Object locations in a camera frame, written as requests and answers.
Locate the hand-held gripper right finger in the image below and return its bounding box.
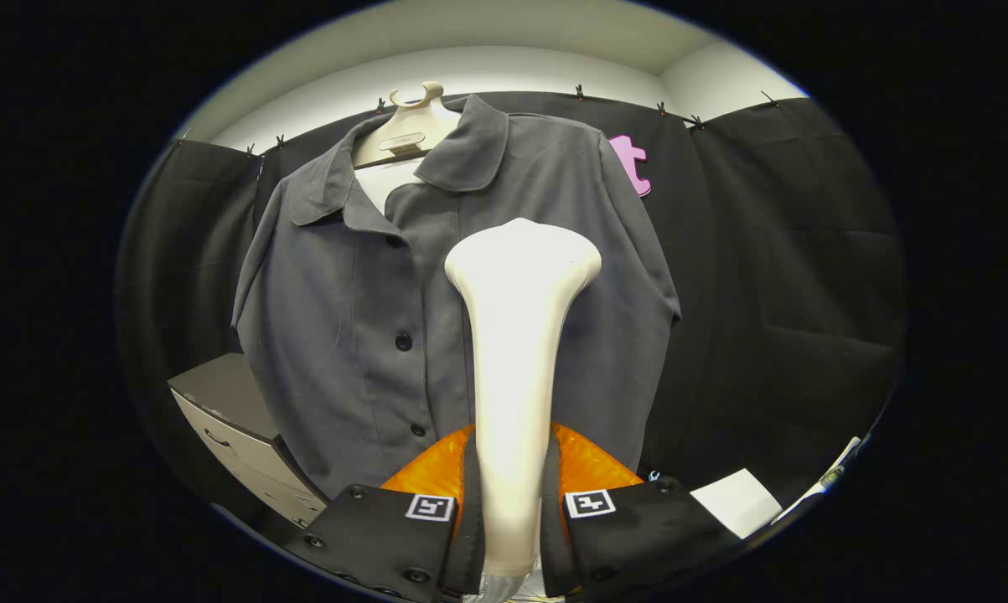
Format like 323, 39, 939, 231
541, 421, 743, 600

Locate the white garment steamer head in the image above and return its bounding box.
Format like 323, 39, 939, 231
443, 218, 603, 579

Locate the black backdrop cloth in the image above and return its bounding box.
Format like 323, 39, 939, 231
118, 90, 907, 520

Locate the dark grey button shirt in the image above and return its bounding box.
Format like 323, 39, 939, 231
231, 94, 682, 499

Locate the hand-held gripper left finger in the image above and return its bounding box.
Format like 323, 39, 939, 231
284, 425, 485, 603

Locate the white paper sheet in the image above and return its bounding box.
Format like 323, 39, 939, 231
690, 468, 783, 539

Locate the row of black clips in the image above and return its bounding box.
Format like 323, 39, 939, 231
177, 84, 781, 156

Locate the grey drawer cabinet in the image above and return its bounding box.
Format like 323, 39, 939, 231
168, 352, 330, 528

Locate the white hanger form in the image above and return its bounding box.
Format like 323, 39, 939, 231
353, 81, 463, 214

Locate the white side table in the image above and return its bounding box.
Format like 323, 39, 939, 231
772, 434, 871, 526

